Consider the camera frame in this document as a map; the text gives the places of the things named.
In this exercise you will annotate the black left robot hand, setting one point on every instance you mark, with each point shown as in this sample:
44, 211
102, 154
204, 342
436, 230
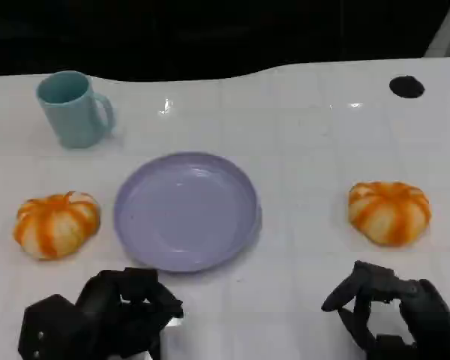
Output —
127, 311

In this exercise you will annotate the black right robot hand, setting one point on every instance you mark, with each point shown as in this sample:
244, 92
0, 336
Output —
431, 318

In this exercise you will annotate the orange and white bread roll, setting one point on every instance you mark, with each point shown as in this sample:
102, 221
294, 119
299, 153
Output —
56, 225
390, 213

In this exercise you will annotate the lilac plate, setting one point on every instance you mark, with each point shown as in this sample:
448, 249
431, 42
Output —
183, 213

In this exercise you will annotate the pale green mug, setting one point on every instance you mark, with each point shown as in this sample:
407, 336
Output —
73, 116

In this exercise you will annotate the black round table grommet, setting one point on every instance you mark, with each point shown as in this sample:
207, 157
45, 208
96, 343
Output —
407, 86

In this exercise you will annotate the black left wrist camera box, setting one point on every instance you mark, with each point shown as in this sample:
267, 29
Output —
48, 326

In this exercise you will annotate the white frame bar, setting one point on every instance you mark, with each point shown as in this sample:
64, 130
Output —
448, 33

